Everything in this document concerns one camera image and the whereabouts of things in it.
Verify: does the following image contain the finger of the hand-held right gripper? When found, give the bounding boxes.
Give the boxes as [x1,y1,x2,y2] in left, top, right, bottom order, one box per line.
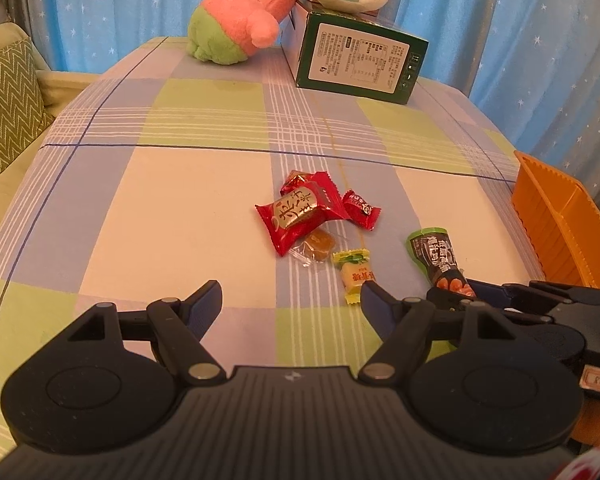
[426,286,551,330]
[467,280,600,311]

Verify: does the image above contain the small red candy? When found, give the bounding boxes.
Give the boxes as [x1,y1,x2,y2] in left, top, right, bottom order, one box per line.
[342,189,383,231]

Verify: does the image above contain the green zigzag pillow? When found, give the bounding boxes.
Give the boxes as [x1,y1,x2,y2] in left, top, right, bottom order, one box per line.
[0,37,56,187]

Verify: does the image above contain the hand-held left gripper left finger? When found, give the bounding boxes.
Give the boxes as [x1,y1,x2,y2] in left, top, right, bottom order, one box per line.
[67,280,226,386]

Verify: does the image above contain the green cardboard box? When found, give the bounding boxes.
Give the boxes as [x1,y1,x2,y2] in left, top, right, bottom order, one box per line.
[280,0,429,106]

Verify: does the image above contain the plaid tablecloth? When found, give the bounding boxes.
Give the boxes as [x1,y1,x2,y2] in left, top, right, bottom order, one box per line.
[0,35,556,456]

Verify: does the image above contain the light green sofa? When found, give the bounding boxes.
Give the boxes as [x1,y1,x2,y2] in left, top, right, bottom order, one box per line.
[0,22,101,321]

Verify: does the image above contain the green black nut packet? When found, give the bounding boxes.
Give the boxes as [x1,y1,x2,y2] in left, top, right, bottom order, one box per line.
[406,227,476,302]

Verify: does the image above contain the amber candy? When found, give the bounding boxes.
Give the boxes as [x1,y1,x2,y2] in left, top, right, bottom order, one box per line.
[289,230,337,271]

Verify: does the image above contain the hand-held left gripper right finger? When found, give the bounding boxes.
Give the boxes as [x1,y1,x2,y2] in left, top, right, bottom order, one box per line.
[357,281,519,386]

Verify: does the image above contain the pink green starfish plush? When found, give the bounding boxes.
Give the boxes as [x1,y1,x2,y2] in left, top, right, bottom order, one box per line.
[186,0,307,67]

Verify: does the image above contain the orange plastic tray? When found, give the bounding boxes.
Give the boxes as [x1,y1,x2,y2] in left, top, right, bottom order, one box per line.
[511,150,600,288]

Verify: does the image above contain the large red gold-label packet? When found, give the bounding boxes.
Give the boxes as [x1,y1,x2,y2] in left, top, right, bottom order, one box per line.
[255,170,352,258]

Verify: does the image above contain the blue star curtain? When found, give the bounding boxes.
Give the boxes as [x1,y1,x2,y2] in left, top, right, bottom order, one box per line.
[50,0,600,181]

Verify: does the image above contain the yellow candy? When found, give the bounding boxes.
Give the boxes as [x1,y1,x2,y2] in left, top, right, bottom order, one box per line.
[332,249,377,306]

